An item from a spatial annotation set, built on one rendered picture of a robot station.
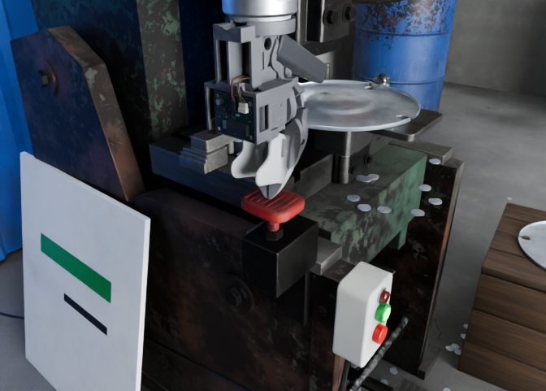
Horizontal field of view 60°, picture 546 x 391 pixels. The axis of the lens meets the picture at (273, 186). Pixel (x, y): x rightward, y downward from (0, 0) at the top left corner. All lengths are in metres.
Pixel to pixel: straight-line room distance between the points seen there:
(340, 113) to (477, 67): 3.48
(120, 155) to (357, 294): 0.55
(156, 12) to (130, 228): 0.40
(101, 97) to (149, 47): 0.14
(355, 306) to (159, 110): 0.53
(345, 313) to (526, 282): 0.66
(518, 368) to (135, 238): 1.00
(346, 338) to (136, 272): 0.45
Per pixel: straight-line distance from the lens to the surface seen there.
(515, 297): 1.30
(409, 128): 0.80
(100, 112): 0.97
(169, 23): 0.96
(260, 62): 0.50
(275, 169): 0.54
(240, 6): 0.48
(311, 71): 0.57
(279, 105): 0.51
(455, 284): 1.78
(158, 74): 0.95
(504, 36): 4.19
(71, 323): 1.27
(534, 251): 1.38
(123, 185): 0.98
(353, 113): 0.84
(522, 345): 1.38
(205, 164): 0.79
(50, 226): 1.24
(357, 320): 0.69
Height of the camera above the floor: 1.04
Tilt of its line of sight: 27 degrees down
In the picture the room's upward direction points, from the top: straight up
